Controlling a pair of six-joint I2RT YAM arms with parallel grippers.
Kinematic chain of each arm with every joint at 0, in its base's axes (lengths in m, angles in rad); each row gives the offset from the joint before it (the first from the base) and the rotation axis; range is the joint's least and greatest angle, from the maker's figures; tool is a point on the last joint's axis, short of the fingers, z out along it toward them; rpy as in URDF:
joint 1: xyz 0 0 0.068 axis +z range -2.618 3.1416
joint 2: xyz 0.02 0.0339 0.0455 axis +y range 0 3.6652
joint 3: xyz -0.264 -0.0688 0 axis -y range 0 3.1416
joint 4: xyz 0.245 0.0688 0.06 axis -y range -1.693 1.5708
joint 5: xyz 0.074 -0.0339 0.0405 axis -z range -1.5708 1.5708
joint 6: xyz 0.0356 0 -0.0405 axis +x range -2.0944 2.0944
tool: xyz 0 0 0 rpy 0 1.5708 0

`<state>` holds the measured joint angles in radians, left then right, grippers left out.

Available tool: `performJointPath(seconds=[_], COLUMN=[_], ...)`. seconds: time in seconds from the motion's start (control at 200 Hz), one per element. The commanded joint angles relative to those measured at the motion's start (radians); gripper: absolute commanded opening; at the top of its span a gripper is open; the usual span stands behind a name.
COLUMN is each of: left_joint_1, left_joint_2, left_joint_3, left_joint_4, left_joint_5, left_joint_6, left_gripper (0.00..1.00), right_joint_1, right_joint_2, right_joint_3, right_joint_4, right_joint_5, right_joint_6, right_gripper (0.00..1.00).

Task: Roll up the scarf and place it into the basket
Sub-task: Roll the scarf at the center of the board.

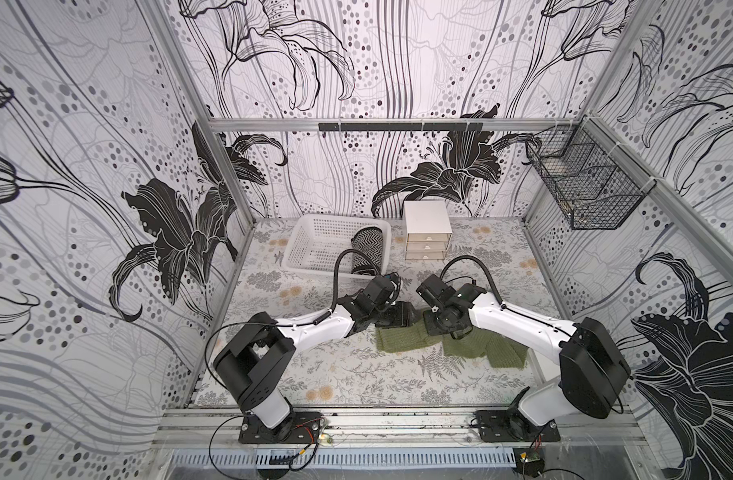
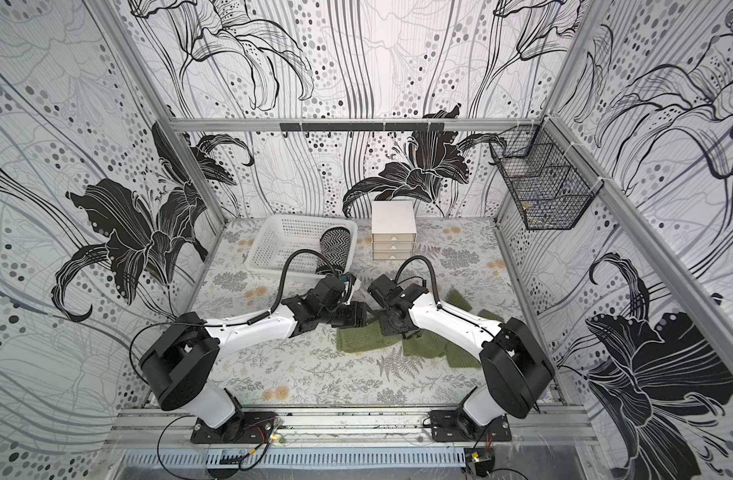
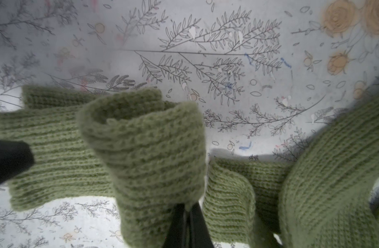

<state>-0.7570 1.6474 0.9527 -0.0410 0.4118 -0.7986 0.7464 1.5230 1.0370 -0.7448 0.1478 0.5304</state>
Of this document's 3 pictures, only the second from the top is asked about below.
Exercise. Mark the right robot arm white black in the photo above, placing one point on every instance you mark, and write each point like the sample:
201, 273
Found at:
515, 367

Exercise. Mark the black white patterned knit scarf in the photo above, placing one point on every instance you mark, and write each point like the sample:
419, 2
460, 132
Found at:
335, 247

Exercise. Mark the white slotted cable duct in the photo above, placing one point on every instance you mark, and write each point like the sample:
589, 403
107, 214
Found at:
301, 458

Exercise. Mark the white plastic perforated basket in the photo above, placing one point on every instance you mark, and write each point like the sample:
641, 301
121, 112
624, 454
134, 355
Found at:
282, 235

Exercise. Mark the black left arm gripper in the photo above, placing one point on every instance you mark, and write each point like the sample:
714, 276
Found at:
355, 316

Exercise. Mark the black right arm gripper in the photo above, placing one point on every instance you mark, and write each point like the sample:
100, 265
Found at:
387, 315

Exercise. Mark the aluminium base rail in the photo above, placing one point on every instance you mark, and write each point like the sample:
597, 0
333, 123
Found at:
552, 425

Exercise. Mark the green knit scarf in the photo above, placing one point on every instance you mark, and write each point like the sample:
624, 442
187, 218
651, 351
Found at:
422, 344

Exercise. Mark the white small drawer box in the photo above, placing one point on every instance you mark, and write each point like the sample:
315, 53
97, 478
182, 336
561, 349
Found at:
393, 230

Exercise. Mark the black wire wall basket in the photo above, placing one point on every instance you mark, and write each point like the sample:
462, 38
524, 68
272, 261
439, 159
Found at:
547, 190

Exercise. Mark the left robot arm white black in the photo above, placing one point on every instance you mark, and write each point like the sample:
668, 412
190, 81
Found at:
178, 365

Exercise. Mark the small black electronics box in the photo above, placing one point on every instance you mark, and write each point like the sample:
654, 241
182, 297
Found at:
478, 463

